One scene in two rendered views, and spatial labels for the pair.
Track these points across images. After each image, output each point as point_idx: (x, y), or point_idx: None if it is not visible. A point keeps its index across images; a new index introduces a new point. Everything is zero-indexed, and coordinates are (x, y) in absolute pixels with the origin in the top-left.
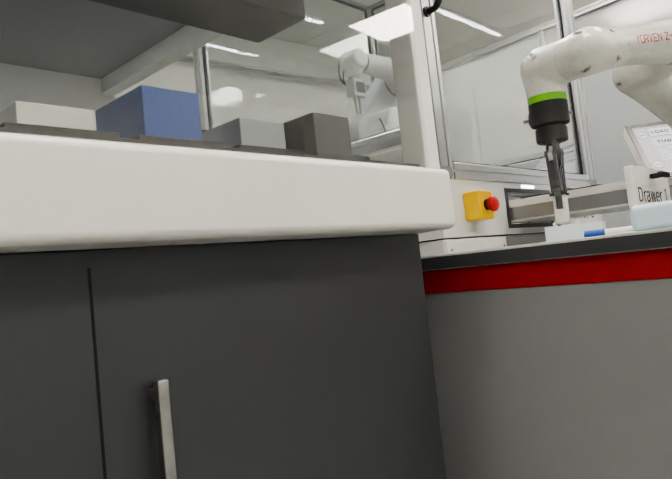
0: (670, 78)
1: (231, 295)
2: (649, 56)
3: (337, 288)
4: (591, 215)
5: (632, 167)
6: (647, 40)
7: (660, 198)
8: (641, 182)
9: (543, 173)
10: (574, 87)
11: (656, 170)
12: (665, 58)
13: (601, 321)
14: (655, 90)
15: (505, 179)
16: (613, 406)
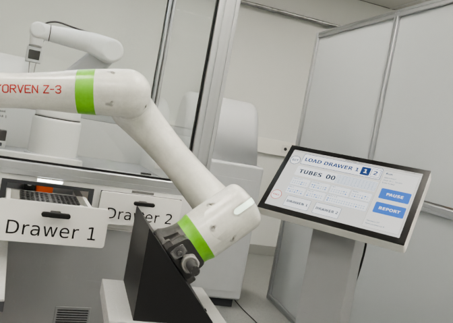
0: (146, 123)
1: None
2: (26, 104)
3: None
4: (164, 222)
5: (3, 201)
6: (13, 90)
7: (71, 235)
8: (21, 216)
9: (87, 172)
10: (201, 98)
11: (77, 208)
12: (57, 109)
13: None
14: (130, 131)
15: (7, 170)
16: None
